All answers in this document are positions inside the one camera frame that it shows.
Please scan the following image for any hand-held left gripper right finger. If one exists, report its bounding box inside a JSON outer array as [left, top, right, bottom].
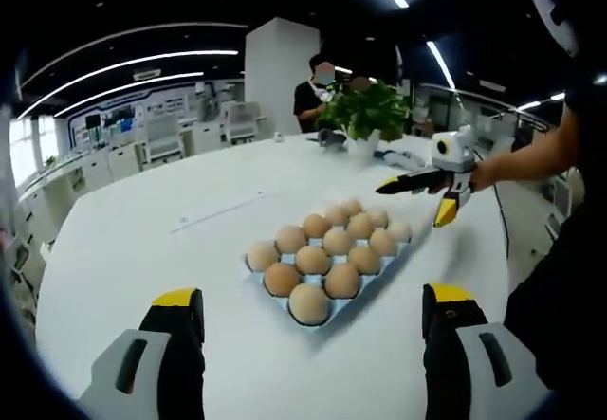
[[421, 282, 554, 420]]

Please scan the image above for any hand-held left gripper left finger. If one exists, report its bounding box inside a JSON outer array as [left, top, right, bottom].
[[78, 287, 206, 420]]

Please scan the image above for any blue egg tray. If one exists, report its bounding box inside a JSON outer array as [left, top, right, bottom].
[[244, 229, 414, 338]]

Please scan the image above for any group of brown eggs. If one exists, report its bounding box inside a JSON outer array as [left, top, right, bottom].
[[245, 198, 414, 327]]

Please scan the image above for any person's right hand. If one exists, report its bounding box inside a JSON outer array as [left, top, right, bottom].
[[467, 160, 500, 194]]

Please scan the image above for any white and blue plush toy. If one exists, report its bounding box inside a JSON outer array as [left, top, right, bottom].
[[374, 148, 418, 168]]

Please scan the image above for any green plant in white pot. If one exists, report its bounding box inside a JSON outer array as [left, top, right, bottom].
[[315, 78, 412, 155]]

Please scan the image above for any grey plush toy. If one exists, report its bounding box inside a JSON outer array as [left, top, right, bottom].
[[316, 128, 350, 149]]

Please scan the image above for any white table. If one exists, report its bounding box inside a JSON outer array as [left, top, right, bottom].
[[35, 130, 518, 420]]

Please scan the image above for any worn grey chest device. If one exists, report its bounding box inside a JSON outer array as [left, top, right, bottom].
[[529, 0, 582, 59]]

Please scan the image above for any white office chair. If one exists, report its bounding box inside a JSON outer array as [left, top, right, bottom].
[[141, 116, 184, 163], [227, 100, 262, 144]]

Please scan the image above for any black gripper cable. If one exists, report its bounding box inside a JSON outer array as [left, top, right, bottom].
[[490, 185, 513, 258]]

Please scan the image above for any white table cable hatch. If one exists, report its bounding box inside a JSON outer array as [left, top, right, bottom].
[[170, 191, 267, 234]]

